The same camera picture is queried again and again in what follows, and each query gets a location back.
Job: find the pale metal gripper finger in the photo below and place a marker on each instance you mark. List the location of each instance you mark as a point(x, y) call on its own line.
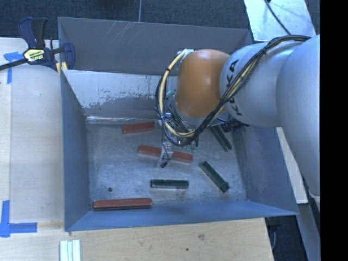
point(168, 148)
point(164, 162)

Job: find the red-brown flat block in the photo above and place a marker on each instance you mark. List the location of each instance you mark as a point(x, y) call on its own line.
point(138, 127)
point(122, 204)
point(149, 151)

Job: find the dark green flat block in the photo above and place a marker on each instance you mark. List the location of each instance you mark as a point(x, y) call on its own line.
point(214, 176)
point(222, 140)
point(170, 184)

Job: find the grey metal bin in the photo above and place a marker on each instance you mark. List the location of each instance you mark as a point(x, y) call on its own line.
point(122, 173)

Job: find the pale wood board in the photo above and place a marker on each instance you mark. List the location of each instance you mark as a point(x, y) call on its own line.
point(38, 145)

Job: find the black cylinder on white bracket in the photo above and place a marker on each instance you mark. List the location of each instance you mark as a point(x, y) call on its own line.
point(231, 126)

